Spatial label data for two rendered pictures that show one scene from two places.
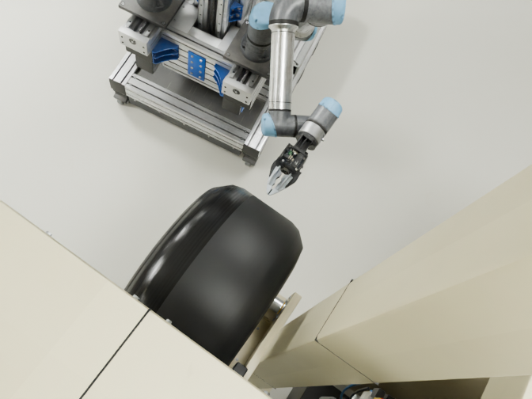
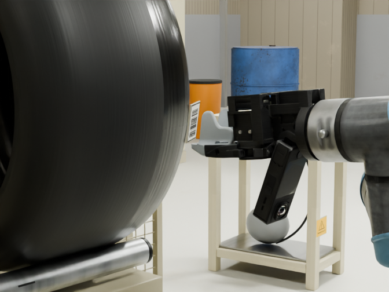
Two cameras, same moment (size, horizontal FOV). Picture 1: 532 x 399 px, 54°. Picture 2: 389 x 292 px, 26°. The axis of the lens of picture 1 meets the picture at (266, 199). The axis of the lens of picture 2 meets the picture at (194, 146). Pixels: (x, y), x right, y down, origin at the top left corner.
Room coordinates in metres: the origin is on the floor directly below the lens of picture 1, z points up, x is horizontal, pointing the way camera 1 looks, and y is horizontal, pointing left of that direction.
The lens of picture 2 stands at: (1.19, -0.98, 1.29)
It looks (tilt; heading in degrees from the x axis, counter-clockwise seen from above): 9 degrees down; 121
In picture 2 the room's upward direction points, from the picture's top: straight up
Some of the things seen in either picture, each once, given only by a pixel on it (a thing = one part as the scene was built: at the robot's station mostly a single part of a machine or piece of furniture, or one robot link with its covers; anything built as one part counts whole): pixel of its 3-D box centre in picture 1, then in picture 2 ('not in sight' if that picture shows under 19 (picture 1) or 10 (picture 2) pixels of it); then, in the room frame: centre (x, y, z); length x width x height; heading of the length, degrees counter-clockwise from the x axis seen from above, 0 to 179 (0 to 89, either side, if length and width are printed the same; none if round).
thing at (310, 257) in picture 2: not in sight; (276, 194); (-0.58, 2.79, 0.40); 0.60 x 0.35 x 0.80; 177
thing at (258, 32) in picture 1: (265, 22); not in sight; (1.38, 0.29, 0.88); 0.13 x 0.12 x 0.14; 114
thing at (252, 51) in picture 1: (259, 40); not in sight; (1.37, 0.29, 0.77); 0.15 x 0.15 x 0.10
